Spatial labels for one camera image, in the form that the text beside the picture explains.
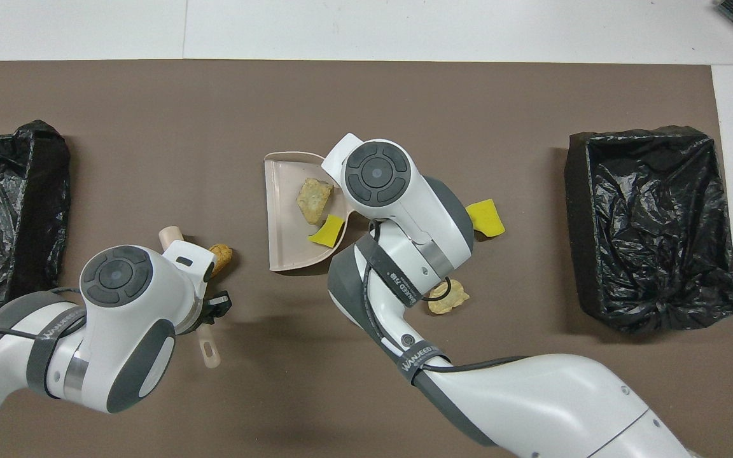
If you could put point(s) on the large yellow sponge piece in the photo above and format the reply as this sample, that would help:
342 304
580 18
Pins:
488 217

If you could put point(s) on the beige hand brush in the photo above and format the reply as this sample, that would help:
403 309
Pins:
209 350

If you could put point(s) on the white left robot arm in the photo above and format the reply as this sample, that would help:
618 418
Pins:
125 331

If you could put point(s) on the small pale bread chunk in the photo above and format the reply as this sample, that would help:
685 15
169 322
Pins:
452 304

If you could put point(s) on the small curved yellow sponge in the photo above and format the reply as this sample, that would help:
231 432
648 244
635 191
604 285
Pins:
327 232

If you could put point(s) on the brown bread roll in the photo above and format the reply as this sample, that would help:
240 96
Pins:
221 257

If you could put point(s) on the beige plastic dustpan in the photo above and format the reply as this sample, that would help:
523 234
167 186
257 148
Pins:
284 216

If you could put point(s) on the large pale bread chunk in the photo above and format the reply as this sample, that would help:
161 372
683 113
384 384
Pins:
314 198

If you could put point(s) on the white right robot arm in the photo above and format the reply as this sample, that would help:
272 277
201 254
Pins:
532 394

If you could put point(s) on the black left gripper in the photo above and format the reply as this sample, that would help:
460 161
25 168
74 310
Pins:
219 304

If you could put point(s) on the brown table mat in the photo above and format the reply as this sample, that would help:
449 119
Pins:
404 102

